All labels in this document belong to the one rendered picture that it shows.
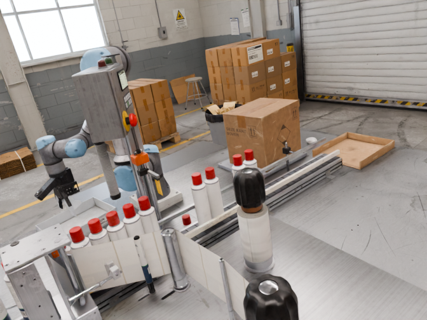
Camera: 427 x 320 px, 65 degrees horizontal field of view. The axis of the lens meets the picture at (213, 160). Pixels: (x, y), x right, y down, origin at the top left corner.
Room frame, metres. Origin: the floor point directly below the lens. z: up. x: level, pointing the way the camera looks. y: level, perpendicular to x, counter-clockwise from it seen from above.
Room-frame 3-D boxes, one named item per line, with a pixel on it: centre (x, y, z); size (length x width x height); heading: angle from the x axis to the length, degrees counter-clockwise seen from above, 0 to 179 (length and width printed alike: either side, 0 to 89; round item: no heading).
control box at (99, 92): (0.99, 0.27, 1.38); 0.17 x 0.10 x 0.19; 178
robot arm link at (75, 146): (1.33, 0.56, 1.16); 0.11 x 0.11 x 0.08; 74
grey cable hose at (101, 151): (0.97, 0.33, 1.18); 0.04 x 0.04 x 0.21
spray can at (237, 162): (1.13, -0.09, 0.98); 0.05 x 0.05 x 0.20
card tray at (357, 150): (1.53, -0.70, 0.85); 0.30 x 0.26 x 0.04; 123
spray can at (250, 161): (1.16, -0.13, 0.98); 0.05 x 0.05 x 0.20
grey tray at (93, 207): (1.26, 0.61, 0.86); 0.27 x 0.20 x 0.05; 133
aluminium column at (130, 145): (1.08, 0.25, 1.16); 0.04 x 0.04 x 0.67; 33
